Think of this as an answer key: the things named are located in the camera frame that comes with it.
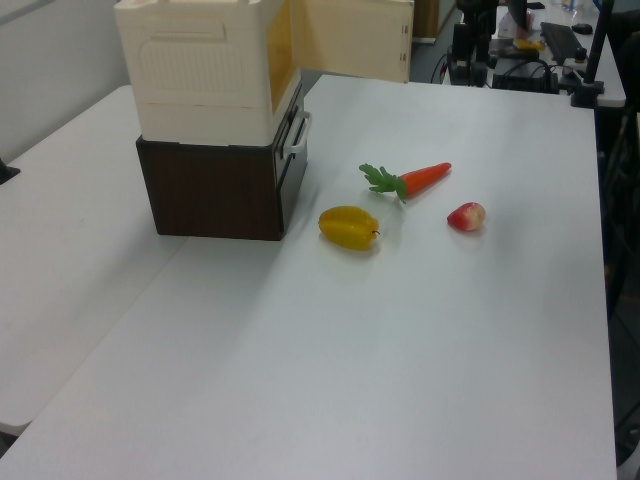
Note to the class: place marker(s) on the black mount base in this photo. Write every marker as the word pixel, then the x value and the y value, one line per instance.
pixel 7 172

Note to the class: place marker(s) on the black camera pole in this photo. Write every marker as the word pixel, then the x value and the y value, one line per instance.
pixel 600 40

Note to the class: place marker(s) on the wooden furniture panel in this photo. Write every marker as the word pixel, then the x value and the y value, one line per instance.
pixel 426 17

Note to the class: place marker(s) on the cream plastic toy cabinet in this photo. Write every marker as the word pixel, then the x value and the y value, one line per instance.
pixel 200 65

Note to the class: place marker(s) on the yellow toy starfruit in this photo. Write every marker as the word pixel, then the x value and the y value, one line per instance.
pixel 347 227

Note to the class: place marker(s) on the dark brown wooden drawer box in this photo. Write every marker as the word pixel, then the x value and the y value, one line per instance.
pixel 210 190

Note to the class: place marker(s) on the red toy wax apple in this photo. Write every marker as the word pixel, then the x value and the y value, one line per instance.
pixel 467 216

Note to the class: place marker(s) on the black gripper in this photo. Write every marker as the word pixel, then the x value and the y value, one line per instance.
pixel 477 10

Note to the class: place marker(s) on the black computer mouse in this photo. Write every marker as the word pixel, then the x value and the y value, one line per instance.
pixel 582 27

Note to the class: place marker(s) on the black pole clamp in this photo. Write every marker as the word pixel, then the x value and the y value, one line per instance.
pixel 587 94

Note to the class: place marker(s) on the small yellow object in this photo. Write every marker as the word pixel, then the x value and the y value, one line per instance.
pixel 529 45

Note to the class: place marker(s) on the orange toy carrot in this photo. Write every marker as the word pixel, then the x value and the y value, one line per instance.
pixel 422 177

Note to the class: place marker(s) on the black keyboard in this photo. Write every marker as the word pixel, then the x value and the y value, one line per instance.
pixel 562 42

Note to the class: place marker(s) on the cream cabinet door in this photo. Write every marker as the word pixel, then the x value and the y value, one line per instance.
pixel 350 37

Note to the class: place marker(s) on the black electronics box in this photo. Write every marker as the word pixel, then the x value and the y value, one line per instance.
pixel 525 79

